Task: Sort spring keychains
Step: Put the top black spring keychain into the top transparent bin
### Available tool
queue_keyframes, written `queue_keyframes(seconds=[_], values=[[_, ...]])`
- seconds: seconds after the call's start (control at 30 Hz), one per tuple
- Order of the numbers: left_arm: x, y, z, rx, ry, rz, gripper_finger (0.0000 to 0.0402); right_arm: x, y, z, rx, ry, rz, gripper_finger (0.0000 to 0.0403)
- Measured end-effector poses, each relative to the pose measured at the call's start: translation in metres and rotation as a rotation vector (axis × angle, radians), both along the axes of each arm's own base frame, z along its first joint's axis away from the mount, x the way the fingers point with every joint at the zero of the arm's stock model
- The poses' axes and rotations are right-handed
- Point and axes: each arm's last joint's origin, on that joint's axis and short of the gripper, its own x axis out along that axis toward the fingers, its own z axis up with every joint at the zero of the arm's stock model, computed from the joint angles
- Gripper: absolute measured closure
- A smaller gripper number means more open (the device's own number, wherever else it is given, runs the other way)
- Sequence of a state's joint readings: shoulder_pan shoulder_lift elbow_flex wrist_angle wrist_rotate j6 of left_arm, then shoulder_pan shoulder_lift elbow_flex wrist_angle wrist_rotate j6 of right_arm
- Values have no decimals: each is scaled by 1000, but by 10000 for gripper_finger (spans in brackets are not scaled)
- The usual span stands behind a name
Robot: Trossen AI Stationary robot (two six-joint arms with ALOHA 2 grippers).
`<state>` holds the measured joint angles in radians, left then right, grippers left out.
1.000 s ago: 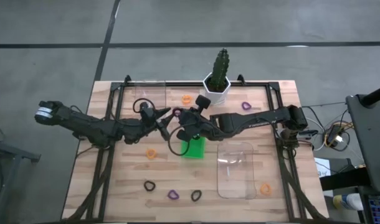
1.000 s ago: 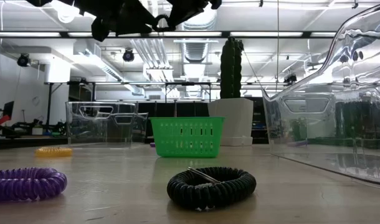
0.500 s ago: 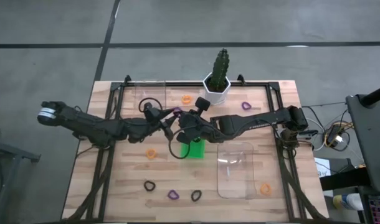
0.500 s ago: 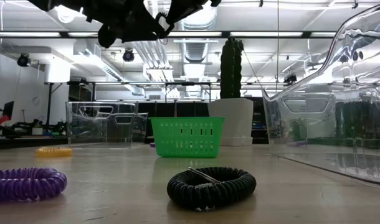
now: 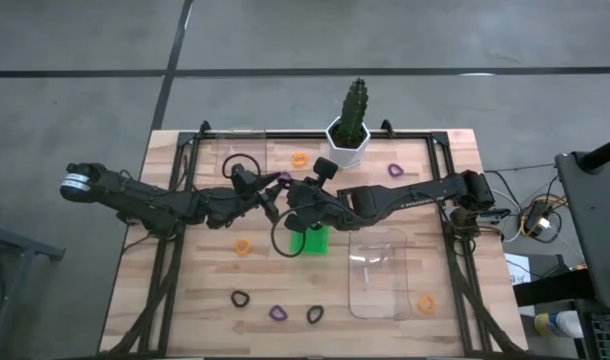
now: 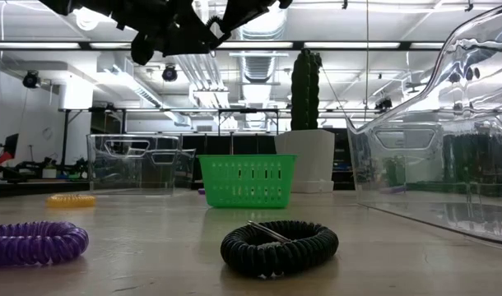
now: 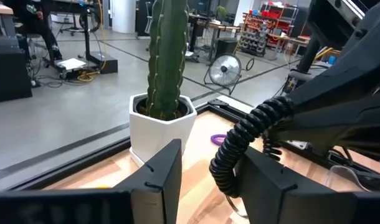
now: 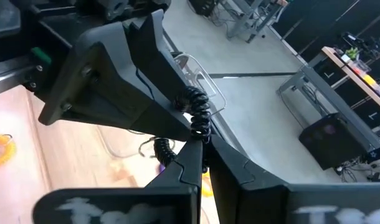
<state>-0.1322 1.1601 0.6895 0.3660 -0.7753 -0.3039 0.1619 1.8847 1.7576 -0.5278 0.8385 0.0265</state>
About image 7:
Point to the shelf with red bins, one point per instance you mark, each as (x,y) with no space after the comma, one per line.
(261,28)

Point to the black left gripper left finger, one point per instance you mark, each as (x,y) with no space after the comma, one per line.
(165,174)

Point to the person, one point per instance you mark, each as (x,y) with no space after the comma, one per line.
(37,25)

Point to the grey floor fan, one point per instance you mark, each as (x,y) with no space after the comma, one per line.
(224,70)

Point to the wooden top desk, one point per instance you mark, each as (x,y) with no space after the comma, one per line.
(221,26)

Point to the tall green cactus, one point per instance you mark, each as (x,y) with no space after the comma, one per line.
(166,56)

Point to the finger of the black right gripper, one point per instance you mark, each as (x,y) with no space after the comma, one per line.
(364,62)
(333,124)

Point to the black box under desk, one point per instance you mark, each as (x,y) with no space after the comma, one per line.
(226,46)

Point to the clear plastic bin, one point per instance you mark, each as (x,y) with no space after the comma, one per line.
(345,174)

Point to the black table frame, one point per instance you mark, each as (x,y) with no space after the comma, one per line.
(84,161)

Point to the black floor stand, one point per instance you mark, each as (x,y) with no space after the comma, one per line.
(101,62)

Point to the white round pillar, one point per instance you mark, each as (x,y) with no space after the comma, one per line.
(123,15)

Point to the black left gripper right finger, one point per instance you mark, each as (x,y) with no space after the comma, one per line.
(271,193)

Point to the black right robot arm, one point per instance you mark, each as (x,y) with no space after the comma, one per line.
(327,18)

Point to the black equipment case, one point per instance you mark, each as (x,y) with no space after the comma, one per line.
(7,71)

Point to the white board on dolly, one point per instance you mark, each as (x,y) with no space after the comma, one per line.
(71,63)

